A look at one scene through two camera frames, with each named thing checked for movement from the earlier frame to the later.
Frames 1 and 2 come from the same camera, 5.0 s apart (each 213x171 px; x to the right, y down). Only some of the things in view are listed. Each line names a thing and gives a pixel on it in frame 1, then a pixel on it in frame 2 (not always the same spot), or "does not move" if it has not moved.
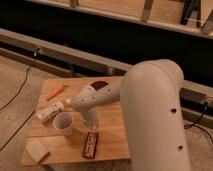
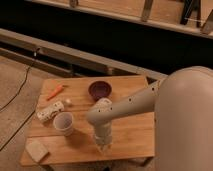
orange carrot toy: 55,92 does not move
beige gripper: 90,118 -> 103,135
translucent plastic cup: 63,122 does not move
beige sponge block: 36,150 does not move
